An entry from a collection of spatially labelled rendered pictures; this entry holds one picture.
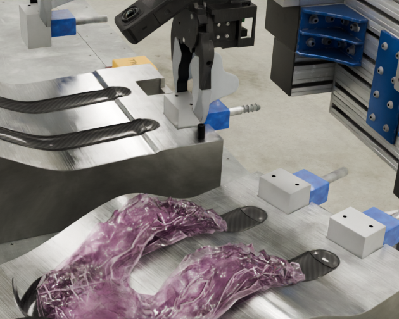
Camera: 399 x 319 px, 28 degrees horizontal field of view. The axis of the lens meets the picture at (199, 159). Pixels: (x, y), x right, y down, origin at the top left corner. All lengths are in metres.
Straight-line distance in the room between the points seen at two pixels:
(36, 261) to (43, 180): 0.15
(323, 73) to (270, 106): 1.66
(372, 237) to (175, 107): 0.31
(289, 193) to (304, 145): 2.01
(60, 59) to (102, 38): 0.13
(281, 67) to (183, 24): 0.58
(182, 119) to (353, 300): 0.34
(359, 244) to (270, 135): 2.12
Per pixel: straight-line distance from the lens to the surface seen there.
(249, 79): 3.42
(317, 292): 0.80
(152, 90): 1.16
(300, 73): 1.52
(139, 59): 1.36
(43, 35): 1.23
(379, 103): 1.41
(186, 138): 0.99
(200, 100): 0.99
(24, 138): 1.00
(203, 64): 0.96
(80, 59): 1.46
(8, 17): 1.68
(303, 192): 0.93
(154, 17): 0.95
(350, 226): 0.87
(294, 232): 0.89
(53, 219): 0.97
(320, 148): 2.91
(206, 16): 0.96
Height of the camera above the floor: 1.35
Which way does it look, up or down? 29 degrees down
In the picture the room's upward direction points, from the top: 3 degrees clockwise
